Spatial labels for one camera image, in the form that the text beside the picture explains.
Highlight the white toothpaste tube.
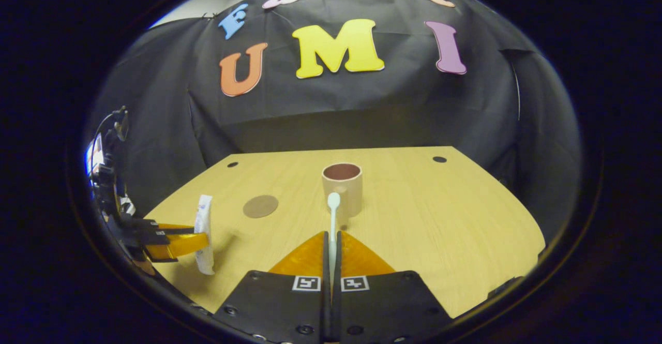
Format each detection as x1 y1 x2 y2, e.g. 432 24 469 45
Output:
194 195 215 276

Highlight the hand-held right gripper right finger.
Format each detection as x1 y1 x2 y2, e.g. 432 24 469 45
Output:
331 230 454 343

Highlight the round brown coaster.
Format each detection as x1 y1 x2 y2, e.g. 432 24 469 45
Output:
243 195 279 218

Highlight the pale green toothbrush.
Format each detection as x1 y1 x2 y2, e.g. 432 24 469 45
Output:
327 192 342 289

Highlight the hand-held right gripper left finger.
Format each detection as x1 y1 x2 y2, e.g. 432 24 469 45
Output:
213 230 332 343

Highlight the beige cup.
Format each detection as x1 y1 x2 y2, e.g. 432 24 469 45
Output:
322 162 364 218

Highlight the black backdrop cloth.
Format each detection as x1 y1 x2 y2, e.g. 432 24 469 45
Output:
88 0 582 241

